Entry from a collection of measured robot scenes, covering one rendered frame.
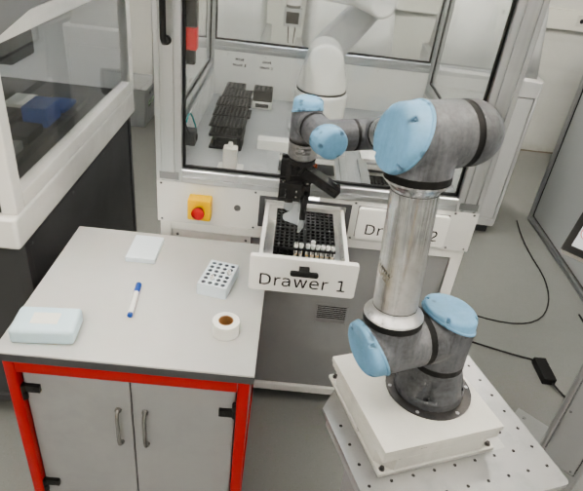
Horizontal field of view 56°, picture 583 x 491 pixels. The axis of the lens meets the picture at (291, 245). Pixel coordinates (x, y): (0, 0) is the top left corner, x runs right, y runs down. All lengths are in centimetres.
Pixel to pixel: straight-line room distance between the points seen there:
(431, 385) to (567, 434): 104
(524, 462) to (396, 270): 56
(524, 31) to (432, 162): 81
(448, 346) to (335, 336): 98
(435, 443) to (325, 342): 97
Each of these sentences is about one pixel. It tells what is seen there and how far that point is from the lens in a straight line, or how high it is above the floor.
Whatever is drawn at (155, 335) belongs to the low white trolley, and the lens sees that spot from 144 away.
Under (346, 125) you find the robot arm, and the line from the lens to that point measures 128.
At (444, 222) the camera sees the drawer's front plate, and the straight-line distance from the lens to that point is 179.
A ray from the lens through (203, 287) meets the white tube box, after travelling 154.
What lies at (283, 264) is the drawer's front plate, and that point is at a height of 91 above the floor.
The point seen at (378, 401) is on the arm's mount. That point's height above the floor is 84.
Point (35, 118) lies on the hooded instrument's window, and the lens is 181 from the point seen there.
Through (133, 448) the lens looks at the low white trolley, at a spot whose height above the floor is 40.
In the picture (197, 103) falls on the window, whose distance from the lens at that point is 165.
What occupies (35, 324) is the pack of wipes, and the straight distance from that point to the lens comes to 145.
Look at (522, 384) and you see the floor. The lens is 272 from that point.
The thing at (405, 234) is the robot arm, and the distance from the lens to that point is 96.
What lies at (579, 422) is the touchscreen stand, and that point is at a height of 35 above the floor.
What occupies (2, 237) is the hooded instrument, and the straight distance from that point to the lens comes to 172.
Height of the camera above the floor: 173
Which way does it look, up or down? 33 degrees down
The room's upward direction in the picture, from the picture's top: 7 degrees clockwise
